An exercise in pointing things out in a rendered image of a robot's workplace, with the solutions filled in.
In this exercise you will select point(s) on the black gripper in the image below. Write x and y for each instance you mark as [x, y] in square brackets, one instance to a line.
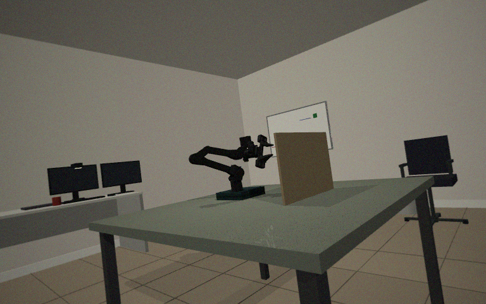
[260, 162]

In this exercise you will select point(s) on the brown flat square board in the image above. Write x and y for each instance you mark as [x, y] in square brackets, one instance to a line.
[303, 164]

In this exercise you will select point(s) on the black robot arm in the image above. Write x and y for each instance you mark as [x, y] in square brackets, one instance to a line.
[236, 173]

